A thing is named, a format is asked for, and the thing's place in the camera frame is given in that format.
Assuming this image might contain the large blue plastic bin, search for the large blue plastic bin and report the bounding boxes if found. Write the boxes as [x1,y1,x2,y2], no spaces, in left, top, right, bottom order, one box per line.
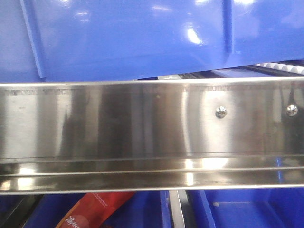
[0,0,304,83]

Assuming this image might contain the lower left blue bin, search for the lower left blue bin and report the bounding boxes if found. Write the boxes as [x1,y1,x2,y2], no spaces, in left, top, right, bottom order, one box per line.
[24,191,172,228]

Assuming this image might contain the lower right blue bin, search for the lower right blue bin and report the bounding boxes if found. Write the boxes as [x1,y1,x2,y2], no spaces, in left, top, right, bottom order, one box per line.
[187,188,304,228]

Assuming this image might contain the white conveyor rollers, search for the white conveyor rollers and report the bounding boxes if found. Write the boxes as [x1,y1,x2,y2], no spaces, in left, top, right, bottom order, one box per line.
[255,62,304,75]

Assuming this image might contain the red printed package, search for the red printed package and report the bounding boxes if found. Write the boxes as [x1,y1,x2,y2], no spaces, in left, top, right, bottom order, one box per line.
[56,191,135,228]

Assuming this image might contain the stainless steel conveyor side rail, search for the stainless steel conveyor side rail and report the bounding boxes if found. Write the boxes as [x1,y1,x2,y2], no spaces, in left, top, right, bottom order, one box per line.
[0,77,304,195]

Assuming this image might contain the left rail screw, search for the left rail screw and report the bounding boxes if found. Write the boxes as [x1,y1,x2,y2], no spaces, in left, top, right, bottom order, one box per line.
[215,106,228,119]

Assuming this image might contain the rail screw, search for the rail screw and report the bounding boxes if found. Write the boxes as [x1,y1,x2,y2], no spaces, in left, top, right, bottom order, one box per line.
[286,104,298,117]
[215,106,228,119]

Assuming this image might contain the right rail screw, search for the right rail screw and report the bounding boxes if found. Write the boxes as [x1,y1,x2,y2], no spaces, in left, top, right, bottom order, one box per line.
[286,104,298,117]

